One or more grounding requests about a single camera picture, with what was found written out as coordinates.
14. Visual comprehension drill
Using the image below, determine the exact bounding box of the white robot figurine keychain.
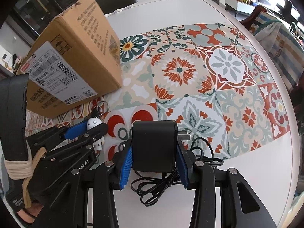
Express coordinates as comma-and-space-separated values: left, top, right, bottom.
87, 117, 105, 152

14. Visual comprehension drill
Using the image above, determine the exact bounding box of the black power adapter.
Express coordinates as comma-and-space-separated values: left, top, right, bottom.
131, 120, 190, 173

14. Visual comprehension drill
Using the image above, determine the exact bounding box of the gloved left hand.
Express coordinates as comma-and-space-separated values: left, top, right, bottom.
17, 202, 44, 224

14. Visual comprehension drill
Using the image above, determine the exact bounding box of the white shipping label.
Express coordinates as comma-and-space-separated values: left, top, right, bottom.
21, 41, 97, 105

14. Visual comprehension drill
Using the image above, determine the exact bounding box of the brown cardboard box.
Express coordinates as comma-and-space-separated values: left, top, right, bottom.
17, 0, 122, 118

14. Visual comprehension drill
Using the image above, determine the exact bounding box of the patterned tile table mat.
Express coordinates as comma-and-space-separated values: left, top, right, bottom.
26, 23, 291, 160

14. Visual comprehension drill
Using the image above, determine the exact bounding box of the dark glass cabinet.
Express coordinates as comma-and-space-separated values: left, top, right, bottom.
4, 0, 120, 46

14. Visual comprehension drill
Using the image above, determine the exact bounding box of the wooden chair with striped cloth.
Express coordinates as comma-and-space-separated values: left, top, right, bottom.
240, 5, 303, 92

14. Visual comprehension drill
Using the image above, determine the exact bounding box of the white low tv console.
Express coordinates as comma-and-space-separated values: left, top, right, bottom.
225, 0, 255, 17

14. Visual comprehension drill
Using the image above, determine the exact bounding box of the black key with ring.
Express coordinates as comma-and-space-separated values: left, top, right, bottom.
90, 100, 109, 118

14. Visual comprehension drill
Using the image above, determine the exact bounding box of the black adapter cable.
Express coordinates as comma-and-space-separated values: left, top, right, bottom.
130, 136, 224, 207

